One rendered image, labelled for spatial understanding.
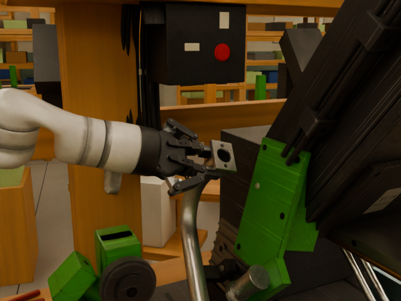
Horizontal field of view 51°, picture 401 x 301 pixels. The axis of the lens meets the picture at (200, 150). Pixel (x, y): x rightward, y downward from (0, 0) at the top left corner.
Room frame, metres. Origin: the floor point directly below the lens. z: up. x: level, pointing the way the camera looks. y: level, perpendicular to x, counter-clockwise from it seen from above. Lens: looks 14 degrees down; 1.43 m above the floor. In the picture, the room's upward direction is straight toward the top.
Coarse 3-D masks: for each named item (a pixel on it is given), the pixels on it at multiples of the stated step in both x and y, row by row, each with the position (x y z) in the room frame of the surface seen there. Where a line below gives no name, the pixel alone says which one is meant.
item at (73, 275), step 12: (72, 252) 0.53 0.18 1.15; (72, 264) 0.50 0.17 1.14; (84, 264) 0.50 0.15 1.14; (60, 276) 0.50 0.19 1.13; (72, 276) 0.48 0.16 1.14; (84, 276) 0.49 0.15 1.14; (96, 276) 0.50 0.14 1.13; (60, 288) 0.48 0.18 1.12; (72, 288) 0.48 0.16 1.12; (84, 288) 0.49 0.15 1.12; (96, 288) 0.51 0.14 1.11; (60, 300) 0.47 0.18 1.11; (72, 300) 0.48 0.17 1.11; (84, 300) 0.50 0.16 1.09; (96, 300) 0.51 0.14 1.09
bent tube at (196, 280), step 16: (224, 144) 0.68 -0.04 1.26; (208, 160) 0.68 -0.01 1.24; (224, 160) 0.68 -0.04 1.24; (192, 192) 0.71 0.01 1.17; (192, 208) 0.70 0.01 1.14; (192, 224) 0.69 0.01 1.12; (192, 240) 0.67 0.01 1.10; (192, 256) 0.65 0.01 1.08; (192, 272) 0.63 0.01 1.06; (192, 288) 0.61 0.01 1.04
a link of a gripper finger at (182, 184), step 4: (196, 176) 0.63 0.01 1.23; (200, 176) 0.63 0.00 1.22; (184, 180) 0.61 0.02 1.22; (188, 180) 0.61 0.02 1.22; (192, 180) 0.62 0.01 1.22; (196, 180) 0.62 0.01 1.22; (200, 180) 0.63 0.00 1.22; (176, 184) 0.60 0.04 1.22; (180, 184) 0.60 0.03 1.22; (184, 184) 0.61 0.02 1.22; (188, 184) 0.61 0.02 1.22; (192, 184) 0.61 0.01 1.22; (196, 184) 0.62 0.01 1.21; (172, 188) 0.60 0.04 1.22; (176, 188) 0.59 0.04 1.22; (180, 188) 0.60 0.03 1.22; (184, 188) 0.61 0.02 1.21; (188, 188) 0.62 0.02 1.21; (192, 188) 0.63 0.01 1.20; (168, 192) 0.61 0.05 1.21; (180, 192) 0.61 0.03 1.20
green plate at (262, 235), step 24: (264, 144) 0.69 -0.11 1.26; (264, 168) 0.67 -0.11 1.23; (288, 168) 0.62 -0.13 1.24; (264, 192) 0.65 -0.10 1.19; (288, 192) 0.60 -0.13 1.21; (264, 216) 0.63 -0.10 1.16; (288, 216) 0.59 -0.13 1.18; (240, 240) 0.67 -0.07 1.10; (264, 240) 0.61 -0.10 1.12; (288, 240) 0.60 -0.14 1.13; (312, 240) 0.62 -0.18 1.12
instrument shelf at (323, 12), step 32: (32, 0) 0.78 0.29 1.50; (64, 0) 0.78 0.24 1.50; (96, 0) 0.78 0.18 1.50; (128, 0) 0.78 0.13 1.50; (160, 0) 0.78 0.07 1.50; (192, 0) 0.80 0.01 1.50; (224, 0) 0.83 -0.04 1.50; (256, 0) 0.86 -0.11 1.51; (288, 0) 0.89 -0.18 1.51; (320, 0) 0.93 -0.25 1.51
